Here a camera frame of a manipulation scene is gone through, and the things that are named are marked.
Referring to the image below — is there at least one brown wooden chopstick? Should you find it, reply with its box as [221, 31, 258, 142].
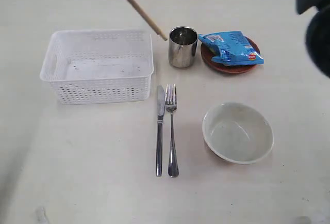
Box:
[126, 0, 168, 41]

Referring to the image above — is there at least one white perforated plastic basket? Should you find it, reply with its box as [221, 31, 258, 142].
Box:
[40, 29, 154, 105]

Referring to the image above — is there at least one shiny steel cup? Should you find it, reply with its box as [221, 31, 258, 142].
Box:
[168, 26, 198, 68]

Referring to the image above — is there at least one silver table knife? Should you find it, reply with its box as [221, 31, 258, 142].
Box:
[156, 85, 165, 177]

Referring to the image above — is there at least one silver fork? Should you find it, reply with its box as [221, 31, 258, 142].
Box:
[165, 84, 179, 178]

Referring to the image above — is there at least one blue packet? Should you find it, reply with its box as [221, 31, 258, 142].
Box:
[198, 31, 264, 66]

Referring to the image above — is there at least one brown round wooden plate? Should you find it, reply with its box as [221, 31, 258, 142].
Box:
[201, 36, 261, 75]

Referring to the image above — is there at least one grey speckled ceramic dish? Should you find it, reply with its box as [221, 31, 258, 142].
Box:
[202, 102, 274, 165]

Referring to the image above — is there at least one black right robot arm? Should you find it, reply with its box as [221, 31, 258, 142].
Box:
[127, 0, 329, 76]

